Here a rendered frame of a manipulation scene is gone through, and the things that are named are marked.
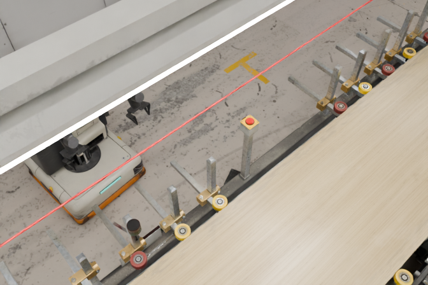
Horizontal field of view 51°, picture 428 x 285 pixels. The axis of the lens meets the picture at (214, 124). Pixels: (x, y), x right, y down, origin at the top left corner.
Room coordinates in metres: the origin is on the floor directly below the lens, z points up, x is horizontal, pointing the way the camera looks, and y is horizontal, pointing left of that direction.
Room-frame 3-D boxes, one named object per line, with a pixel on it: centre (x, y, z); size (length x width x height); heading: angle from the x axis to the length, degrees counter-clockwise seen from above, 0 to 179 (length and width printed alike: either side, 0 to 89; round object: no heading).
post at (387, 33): (2.24, -1.11, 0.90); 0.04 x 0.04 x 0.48; 41
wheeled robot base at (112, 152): (1.86, 0.97, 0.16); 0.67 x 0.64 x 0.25; 47
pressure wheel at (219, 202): (1.14, -0.03, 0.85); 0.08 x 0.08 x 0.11
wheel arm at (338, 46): (2.28, -1.03, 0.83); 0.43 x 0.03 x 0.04; 41
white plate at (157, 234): (0.96, 0.38, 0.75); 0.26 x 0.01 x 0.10; 131
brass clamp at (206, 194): (1.24, 0.03, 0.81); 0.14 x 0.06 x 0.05; 131
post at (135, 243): (0.92, 0.39, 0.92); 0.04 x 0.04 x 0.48; 41
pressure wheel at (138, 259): (0.83, 0.36, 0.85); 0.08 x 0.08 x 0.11
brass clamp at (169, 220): (1.07, 0.22, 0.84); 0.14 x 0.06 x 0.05; 131
